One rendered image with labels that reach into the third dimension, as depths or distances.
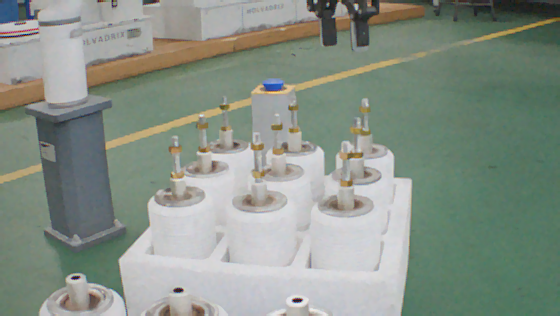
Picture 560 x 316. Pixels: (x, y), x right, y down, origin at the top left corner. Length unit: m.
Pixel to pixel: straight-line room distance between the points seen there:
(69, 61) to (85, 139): 0.16
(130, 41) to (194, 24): 0.48
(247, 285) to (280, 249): 0.07
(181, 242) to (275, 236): 0.13
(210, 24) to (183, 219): 2.75
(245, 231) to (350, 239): 0.14
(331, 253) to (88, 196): 0.67
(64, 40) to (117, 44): 1.90
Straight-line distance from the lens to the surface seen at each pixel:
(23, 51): 3.02
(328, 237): 0.91
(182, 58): 3.44
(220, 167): 1.09
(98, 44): 3.21
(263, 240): 0.93
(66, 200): 1.44
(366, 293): 0.90
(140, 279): 0.99
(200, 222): 0.97
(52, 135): 1.41
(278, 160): 1.05
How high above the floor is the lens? 0.61
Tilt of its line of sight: 18 degrees down
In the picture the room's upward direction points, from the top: 2 degrees counter-clockwise
